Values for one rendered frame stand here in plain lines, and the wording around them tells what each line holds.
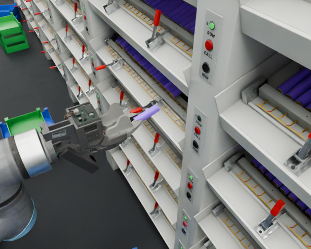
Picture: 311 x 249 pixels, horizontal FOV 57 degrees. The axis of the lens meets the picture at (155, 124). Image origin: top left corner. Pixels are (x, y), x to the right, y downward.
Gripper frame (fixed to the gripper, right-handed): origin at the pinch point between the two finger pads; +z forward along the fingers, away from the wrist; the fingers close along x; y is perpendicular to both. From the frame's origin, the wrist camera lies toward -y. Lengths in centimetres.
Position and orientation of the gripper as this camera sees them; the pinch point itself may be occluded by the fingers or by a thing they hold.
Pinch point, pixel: (135, 121)
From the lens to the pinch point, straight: 67.1
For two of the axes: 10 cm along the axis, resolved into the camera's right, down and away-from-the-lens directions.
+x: -4.9, -5.9, 6.4
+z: 8.7, -3.4, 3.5
